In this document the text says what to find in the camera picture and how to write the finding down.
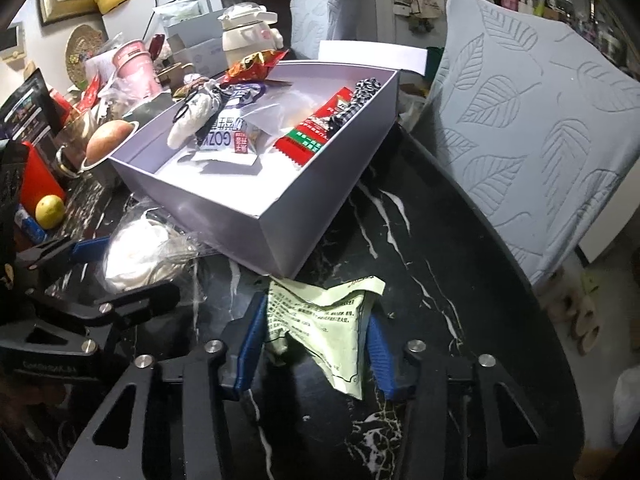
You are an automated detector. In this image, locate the metal bowl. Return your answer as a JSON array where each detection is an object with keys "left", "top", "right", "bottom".
[{"left": 80, "top": 155, "right": 118, "bottom": 186}]

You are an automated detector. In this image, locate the black packet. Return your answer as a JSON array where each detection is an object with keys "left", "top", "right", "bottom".
[{"left": 0, "top": 67, "right": 56, "bottom": 141}]

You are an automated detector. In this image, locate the plastic bag of white cloth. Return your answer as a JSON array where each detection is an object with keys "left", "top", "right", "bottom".
[{"left": 102, "top": 200, "right": 208, "bottom": 306}]

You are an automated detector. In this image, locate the clear plastic bag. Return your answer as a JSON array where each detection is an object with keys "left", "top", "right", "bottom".
[{"left": 247, "top": 82, "right": 321, "bottom": 136}]

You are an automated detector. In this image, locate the pale green packet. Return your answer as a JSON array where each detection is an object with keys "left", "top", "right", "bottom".
[{"left": 262, "top": 275, "right": 386, "bottom": 401}]

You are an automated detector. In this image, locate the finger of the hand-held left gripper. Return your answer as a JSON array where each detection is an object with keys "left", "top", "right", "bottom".
[
  {"left": 15, "top": 236, "right": 112, "bottom": 272},
  {"left": 30, "top": 281, "right": 182, "bottom": 334}
]

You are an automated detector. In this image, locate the large grey covered chair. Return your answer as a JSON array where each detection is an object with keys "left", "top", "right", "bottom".
[{"left": 412, "top": 0, "right": 633, "bottom": 286}]

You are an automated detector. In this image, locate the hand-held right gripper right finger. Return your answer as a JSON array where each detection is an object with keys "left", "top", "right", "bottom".
[{"left": 367, "top": 309, "right": 556, "bottom": 480}]

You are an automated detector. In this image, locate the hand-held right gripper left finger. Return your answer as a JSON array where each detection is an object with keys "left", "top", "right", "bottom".
[{"left": 55, "top": 291, "right": 269, "bottom": 480}]

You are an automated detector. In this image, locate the white plush toy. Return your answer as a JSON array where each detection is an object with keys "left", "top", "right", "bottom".
[{"left": 167, "top": 76, "right": 223, "bottom": 150}]

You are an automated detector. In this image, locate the white cardboard box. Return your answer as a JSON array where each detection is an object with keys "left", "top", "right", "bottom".
[{"left": 107, "top": 40, "right": 428, "bottom": 278}]

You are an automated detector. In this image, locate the yellow lemon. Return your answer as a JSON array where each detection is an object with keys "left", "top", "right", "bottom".
[{"left": 35, "top": 194, "right": 67, "bottom": 228}]

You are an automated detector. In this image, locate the row of bottles and jars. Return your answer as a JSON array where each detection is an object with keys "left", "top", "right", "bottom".
[{"left": 495, "top": 0, "right": 626, "bottom": 61}]

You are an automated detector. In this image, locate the crumpled plastic bag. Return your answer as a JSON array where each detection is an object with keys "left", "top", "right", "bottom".
[{"left": 152, "top": 0, "right": 211, "bottom": 26}]

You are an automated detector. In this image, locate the cream ceramic jar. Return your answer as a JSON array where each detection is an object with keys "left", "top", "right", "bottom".
[{"left": 217, "top": 4, "right": 285, "bottom": 68}]

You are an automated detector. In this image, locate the red snack packet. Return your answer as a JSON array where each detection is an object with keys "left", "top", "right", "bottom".
[{"left": 272, "top": 86, "right": 358, "bottom": 168}]

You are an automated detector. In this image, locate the blue bottle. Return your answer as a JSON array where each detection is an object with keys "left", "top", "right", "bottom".
[{"left": 15, "top": 205, "right": 48, "bottom": 243}]

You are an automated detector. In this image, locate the purple and white packet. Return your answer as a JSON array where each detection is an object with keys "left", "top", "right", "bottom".
[{"left": 192, "top": 82, "right": 266, "bottom": 166}]

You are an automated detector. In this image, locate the black and white checkered scrunchie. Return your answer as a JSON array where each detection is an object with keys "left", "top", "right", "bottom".
[{"left": 327, "top": 76, "right": 383, "bottom": 128}]

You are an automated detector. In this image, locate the orange apple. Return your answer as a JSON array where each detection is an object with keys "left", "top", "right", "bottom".
[{"left": 86, "top": 120, "right": 135, "bottom": 162}]

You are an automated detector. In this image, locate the woven round tray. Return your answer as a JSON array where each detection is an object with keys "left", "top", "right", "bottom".
[{"left": 65, "top": 24, "right": 110, "bottom": 88}]

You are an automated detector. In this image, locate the small grey covered chair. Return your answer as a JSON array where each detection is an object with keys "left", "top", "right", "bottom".
[{"left": 290, "top": 0, "right": 362, "bottom": 61}]

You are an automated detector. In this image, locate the white refrigerator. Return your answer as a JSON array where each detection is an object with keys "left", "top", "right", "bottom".
[{"left": 102, "top": 0, "right": 226, "bottom": 46}]

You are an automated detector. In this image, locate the white carton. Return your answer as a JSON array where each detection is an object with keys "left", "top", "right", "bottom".
[{"left": 165, "top": 35, "right": 231, "bottom": 78}]

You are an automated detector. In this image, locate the pair of slippers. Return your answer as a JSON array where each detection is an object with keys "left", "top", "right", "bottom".
[{"left": 547, "top": 270, "right": 603, "bottom": 356}]

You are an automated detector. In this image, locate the pink cup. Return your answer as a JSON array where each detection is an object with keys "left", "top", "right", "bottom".
[{"left": 111, "top": 39, "right": 163, "bottom": 98}]

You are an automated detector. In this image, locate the orange-red snack packet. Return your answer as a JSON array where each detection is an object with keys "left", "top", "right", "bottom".
[{"left": 222, "top": 49, "right": 291, "bottom": 86}]

